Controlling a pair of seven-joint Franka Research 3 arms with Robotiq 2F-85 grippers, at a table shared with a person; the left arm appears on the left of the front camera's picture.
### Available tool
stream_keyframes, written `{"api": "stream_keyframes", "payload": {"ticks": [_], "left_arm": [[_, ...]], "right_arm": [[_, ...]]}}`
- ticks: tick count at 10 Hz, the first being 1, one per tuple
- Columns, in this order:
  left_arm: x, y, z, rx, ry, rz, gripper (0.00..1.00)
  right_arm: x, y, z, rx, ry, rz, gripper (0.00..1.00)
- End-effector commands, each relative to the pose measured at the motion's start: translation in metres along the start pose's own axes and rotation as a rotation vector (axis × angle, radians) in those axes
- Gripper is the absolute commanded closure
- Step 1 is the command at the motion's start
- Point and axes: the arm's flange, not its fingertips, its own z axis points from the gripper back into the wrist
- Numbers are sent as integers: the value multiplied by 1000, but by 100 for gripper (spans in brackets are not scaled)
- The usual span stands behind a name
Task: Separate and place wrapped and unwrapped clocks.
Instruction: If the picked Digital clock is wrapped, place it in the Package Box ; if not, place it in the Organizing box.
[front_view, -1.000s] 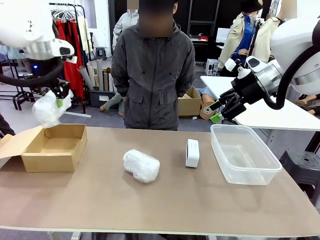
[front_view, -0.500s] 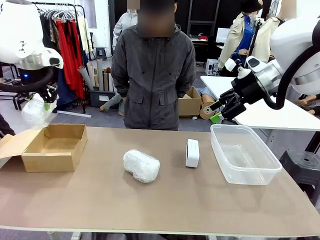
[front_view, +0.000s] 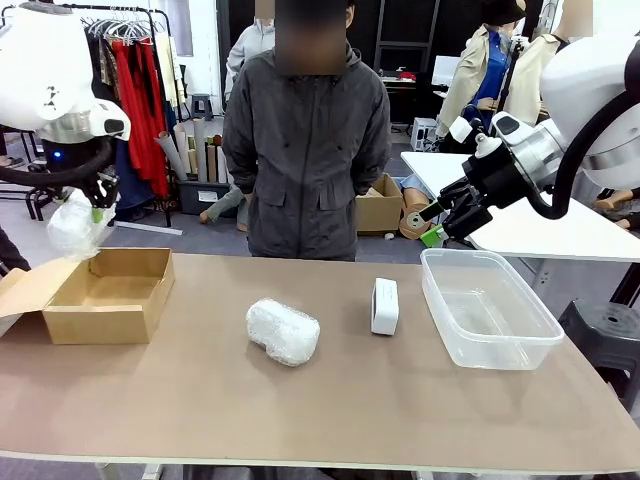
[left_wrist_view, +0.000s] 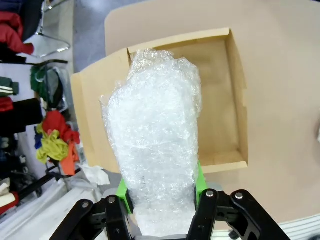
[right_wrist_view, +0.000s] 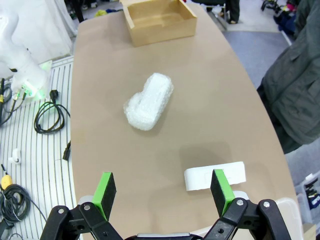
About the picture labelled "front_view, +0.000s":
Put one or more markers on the mannequin in green top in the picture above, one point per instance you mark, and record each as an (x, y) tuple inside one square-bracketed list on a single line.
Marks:
[(225, 205)]

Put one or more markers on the black plastic stool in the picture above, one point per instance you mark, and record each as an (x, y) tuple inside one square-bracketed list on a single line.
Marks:
[(605, 325)]

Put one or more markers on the white monitor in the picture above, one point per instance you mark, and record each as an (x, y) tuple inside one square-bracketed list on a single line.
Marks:
[(442, 70)]

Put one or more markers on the bystander arm in dark sleeve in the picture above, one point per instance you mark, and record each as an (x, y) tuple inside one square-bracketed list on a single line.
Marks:
[(10, 250)]

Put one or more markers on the grey wall panel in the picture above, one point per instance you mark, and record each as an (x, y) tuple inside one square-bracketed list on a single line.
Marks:
[(180, 25)]

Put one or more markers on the red hanging dress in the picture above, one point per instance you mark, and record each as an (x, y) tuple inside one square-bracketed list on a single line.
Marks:
[(140, 115)]

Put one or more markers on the dark blue cloth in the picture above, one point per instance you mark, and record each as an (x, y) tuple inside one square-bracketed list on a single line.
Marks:
[(132, 192)]

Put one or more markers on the white paper roll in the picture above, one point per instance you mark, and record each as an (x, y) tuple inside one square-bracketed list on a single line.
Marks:
[(221, 167)]

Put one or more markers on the white computer case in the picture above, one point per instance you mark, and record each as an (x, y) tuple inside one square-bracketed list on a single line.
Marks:
[(425, 132)]

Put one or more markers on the white work table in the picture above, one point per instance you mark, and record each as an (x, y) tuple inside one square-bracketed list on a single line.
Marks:
[(525, 235)]

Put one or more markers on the tape rolls in background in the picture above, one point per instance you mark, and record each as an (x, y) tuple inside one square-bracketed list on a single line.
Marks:
[(415, 220)]

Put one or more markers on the bubble clock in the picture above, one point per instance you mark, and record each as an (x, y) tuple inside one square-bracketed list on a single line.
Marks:
[(282, 332), (70, 232)]

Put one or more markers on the beige paper roll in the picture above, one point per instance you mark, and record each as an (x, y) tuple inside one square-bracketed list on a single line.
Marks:
[(184, 145)]

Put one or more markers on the grey leaning paper roll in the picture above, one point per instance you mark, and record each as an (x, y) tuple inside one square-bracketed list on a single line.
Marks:
[(172, 157)]

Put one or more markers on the person's right forearm grey sleeve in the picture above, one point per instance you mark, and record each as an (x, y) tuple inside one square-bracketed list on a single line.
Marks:
[(240, 180)]

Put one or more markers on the person in light grey hoodie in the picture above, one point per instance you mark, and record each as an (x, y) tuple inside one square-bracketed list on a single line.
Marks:
[(247, 50)]

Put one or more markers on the bare mannequin legs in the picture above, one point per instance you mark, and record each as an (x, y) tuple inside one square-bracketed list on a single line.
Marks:
[(620, 205)]

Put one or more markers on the person in dark grey jacket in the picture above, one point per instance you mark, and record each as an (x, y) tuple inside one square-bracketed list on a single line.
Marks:
[(305, 150)]

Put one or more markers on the small brown cardboard box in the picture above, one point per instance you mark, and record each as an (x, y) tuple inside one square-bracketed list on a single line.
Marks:
[(377, 212)]

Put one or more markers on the black clothes rack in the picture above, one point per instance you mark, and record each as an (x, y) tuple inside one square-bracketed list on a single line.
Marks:
[(125, 8)]

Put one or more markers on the small grey stool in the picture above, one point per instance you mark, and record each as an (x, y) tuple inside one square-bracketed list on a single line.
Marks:
[(202, 105)]

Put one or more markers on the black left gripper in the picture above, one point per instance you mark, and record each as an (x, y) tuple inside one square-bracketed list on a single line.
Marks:
[(56, 149)]

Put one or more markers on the black cabinet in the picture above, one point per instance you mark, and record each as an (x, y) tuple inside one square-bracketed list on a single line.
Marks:
[(400, 100)]

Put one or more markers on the person's left forearm grey sleeve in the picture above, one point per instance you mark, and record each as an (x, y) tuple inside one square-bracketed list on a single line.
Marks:
[(372, 175)]

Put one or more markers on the red cap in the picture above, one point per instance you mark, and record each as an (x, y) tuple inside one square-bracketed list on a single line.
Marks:
[(407, 76)]

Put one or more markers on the clear plastic container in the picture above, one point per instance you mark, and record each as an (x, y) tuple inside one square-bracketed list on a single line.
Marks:
[(480, 320)]

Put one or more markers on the tall grey paper tube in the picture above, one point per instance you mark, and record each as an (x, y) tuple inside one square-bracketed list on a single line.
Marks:
[(200, 150)]

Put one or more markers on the open cardboard box with flap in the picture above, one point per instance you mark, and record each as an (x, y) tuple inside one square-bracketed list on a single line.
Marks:
[(100, 325)]

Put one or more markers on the brown paper tube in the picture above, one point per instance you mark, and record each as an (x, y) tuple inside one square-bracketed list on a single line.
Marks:
[(212, 165)]

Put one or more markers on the black hanging garment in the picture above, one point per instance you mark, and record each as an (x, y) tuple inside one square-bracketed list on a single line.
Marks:
[(97, 65)]

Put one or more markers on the black tripod stand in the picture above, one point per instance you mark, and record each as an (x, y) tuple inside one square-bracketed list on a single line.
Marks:
[(516, 50)]

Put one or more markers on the small white box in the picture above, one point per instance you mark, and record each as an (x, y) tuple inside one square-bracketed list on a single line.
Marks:
[(384, 315)]

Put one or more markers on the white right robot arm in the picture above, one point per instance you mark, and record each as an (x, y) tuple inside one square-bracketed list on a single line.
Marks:
[(585, 80)]

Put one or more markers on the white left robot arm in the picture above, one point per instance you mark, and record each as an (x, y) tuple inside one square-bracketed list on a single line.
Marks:
[(40, 65)]

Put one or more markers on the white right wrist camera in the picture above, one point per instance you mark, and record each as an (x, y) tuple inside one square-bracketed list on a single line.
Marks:
[(460, 130)]

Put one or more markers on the dark storage bin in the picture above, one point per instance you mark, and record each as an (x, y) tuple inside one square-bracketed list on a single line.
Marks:
[(200, 197)]

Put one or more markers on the white bar on floor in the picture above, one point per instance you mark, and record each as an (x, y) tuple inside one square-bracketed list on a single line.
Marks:
[(150, 228)]

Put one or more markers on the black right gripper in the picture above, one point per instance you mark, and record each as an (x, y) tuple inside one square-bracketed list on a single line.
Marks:
[(500, 177)]

